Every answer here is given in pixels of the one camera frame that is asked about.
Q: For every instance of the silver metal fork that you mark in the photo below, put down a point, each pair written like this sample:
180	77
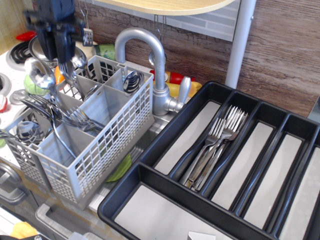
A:
68	71

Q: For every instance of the hanging mini spatula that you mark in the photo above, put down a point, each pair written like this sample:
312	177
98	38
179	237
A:
88	33

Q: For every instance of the silver spoon back compartment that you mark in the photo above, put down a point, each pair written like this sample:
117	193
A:
79	60

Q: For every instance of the large silver spoon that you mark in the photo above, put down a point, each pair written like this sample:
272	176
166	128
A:
42	76

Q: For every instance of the black cutlery tray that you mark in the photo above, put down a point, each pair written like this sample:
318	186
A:
265	185

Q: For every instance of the red toy pepper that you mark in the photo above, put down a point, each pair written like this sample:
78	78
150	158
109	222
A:
27	36

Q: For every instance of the silver ladle front left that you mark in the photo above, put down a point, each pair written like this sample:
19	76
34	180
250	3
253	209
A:
29	132

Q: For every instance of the wooden shelf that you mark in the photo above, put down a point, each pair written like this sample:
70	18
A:
170	7

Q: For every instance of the white shelf pole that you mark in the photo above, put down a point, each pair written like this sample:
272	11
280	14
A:
240	38

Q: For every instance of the fork pile in tray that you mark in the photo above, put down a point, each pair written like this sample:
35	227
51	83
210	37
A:
222	129

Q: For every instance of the black stove coil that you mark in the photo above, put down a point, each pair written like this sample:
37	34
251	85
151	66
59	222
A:
20	53

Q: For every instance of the red and yellow toy bottles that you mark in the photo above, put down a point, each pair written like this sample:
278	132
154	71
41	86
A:
174	79

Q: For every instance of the silver sink faucet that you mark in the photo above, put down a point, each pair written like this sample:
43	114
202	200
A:
162	102

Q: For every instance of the steel pot with lid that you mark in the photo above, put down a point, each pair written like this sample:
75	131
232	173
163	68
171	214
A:
37	51

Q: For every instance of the forks in basket middle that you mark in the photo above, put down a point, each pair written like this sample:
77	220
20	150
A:
49	109

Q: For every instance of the green plate in sink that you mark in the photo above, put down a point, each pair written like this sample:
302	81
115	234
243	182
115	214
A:
122	168

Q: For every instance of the grey plastic cutlery basket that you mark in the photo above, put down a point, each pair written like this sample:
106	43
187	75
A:
73	163

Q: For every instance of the green toy vegetable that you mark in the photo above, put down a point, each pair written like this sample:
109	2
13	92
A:
32	88

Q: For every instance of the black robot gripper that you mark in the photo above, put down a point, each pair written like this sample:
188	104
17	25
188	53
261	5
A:
57	28

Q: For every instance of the silver spoon near faucet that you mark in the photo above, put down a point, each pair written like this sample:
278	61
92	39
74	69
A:
132	83

